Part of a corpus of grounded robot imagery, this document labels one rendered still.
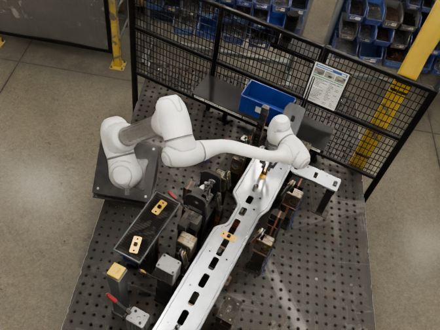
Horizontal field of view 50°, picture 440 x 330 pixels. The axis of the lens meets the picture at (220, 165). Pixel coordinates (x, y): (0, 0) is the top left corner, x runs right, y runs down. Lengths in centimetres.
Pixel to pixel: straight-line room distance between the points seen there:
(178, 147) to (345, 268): 131
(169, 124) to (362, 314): 149
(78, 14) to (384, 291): 342
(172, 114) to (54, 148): 217
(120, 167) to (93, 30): 227
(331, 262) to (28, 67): 332
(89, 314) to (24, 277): 103
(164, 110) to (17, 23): 300
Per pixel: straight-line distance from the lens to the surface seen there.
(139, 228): 223
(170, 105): 204
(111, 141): 252
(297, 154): 227
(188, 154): 205
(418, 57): 265
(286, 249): 279
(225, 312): 222
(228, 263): 235
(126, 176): 252
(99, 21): 450
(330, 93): 285
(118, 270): 214
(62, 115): 432
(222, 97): 300
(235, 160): 265
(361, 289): 283
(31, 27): 482
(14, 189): 389
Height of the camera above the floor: 309
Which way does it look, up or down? 52 degrees down
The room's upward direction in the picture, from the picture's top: 11 degrees clockwise
